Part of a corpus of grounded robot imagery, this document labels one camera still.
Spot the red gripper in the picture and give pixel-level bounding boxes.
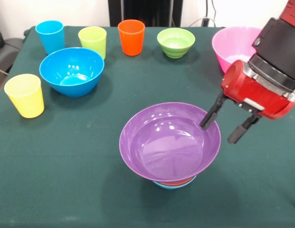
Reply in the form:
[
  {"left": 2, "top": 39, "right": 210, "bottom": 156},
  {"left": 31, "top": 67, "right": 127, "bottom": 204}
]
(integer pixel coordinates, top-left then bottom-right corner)
[{"left": 199, "top": 59, "right": 295, "bottom": 144}]

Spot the purple plastic bowl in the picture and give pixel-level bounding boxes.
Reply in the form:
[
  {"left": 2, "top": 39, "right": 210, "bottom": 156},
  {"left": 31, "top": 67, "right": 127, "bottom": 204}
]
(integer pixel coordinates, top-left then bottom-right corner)
[{"left": 119, "top": 102, "right": 222, "bottom": 182}]

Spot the orange plastic bowl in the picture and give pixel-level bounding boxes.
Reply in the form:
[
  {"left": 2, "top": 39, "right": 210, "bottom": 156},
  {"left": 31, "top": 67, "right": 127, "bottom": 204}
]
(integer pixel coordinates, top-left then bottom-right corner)
[{"left": 158, "top": 178, "right": 194, "bottom": 186}]

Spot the small blue plastic bowl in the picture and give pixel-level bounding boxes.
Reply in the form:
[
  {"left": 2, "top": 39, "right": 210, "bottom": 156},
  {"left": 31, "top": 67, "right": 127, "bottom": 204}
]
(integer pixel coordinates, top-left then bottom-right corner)
[{"left": 152, "top": 175, "right": 198, "bottom": 190}]

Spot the large pink plastic bowl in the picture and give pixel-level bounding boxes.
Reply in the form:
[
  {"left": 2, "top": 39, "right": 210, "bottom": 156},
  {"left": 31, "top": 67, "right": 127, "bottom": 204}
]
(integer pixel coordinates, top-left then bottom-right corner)
[{"left": 211, "top": 26, "right": 263, "bottom": 74}]

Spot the small green plastic bowl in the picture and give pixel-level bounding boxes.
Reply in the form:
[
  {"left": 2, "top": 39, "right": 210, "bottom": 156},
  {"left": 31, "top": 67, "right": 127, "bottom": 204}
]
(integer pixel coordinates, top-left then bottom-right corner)
[{"left": 156, "top": 28, "right": 196, "bottom": 58}]

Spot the orange plastic cup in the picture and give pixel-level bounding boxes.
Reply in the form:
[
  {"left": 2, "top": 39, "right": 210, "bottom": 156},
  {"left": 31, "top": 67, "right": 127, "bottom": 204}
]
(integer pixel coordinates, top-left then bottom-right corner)
[{"left": 117, "top": 19, "right": 146, "bottom": 57}]

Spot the lime green plastic cup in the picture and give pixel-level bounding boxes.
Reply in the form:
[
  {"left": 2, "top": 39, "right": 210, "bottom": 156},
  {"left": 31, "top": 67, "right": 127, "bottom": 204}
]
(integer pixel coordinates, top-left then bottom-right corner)
[{"left": 77, "top": 26, "right": 107, "bottom": 60}]

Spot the large blue plastic bowl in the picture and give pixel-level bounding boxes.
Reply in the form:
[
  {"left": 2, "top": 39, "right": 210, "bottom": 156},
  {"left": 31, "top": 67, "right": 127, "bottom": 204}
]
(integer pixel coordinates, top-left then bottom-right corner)
[{"left": 39, "top": 47, "right": 105, "bottom": 98}]

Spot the dark green tablecloth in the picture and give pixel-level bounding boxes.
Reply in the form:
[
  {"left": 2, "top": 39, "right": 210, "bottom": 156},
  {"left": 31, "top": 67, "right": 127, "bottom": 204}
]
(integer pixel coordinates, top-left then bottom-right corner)
[{"left": 0, "top": 25, "right": 295, "bottom": 228}]

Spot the blue plastic cup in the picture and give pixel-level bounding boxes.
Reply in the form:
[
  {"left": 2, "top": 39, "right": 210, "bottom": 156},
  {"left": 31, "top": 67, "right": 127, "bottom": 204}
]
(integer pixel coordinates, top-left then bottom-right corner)
[{"left": 35, "top": 20, "right": 66, "bottom": 55}]

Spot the yellow plastic cup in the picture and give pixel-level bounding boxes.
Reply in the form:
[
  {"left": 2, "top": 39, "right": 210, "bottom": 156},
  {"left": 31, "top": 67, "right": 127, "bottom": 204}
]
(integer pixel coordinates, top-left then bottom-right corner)
[{"left": 4, "top": 73, "right": 45, "bottom": 119}]

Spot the black chair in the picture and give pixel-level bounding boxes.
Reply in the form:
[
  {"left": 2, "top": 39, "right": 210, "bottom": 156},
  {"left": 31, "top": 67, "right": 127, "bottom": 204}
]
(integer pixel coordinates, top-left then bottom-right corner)
[{"left": 0, "top": 16, "right": 28, "bottom": 74}]

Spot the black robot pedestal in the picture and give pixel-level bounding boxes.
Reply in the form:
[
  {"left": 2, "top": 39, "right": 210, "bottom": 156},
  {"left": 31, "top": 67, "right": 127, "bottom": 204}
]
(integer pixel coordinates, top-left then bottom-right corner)
[{"left": 109, "top": 0, "right": 183, "bottom": 27}]

